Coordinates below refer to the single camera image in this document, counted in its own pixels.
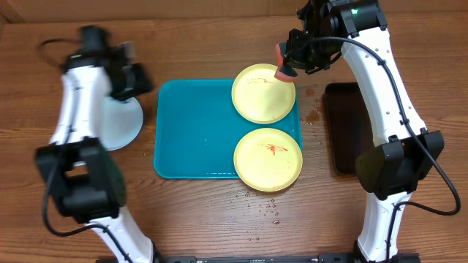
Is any orange and dark sponge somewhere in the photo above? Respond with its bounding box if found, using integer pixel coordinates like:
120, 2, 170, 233
274, 42, 298, 83

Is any black rectangular tray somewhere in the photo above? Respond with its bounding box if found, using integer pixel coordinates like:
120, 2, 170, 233
323, 83, 374, 175

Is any yellow-green plate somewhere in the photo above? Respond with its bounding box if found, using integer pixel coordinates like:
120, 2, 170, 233
233, 128, 303, 192
231, 64, 296, 124

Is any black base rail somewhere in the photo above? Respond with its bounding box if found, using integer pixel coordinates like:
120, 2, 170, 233
95, 251, 421, 263

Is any light blue plate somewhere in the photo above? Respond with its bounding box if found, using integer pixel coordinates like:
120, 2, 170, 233
99, 97, 143, 151

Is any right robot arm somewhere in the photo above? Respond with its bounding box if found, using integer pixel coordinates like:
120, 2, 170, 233
275, 1, 444, 262

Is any teal plastic tray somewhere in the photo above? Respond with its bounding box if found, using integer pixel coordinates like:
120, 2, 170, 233
153, 79, 303, 180

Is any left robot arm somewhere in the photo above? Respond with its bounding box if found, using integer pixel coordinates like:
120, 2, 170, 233
35, 26, 162, 262

